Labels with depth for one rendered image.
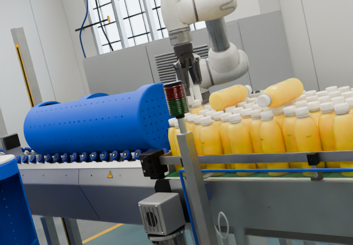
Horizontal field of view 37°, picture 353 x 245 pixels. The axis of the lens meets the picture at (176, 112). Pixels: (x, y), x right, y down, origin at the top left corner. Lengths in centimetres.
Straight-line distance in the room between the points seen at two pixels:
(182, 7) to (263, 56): 200
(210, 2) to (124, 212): 102
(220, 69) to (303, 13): 230
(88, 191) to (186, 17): 97
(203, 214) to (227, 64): 128
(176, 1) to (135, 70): 277
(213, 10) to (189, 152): 63
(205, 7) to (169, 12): 14
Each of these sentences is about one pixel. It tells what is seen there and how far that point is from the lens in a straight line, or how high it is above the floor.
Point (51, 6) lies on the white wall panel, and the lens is 801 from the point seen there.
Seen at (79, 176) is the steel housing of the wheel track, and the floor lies 87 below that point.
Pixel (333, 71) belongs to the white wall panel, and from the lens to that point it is 493.
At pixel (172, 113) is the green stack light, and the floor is 117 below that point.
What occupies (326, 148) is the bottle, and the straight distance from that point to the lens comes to 162.
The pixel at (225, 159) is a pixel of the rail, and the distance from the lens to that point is 177.
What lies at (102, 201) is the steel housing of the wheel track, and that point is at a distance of 250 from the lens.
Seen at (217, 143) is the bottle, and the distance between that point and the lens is 183.
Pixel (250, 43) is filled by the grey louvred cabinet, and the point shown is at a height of 126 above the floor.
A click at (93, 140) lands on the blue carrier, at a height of 104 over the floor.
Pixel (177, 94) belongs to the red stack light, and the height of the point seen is 122.
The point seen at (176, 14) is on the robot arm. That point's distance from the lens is 203.
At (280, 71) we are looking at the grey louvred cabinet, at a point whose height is 99.
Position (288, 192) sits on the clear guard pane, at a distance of 160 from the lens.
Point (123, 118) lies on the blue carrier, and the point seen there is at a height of 113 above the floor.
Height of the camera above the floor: 137
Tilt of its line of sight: 7 degrees down
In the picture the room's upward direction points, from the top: 13 degrees counter-clockwise
